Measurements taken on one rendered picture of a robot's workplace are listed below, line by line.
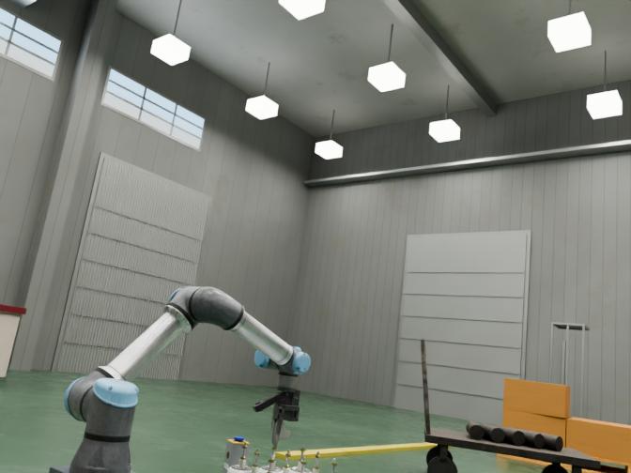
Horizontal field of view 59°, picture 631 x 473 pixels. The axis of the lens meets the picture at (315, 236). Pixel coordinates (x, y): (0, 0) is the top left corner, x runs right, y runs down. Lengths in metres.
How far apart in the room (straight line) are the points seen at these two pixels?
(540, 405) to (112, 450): 4.85
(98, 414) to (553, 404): 4.90
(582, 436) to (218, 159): 8.57
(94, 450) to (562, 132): 10.60
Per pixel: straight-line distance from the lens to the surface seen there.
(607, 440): 5.96
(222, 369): 11.91
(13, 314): 6.68
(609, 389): 10.28
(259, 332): 1.86
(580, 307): 10.47
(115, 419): 1.60
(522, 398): 5.99
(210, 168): 11.67
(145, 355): 1.78
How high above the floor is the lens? 0.65
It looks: 13 degrees up
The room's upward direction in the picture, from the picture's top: 8 degrees clockwise
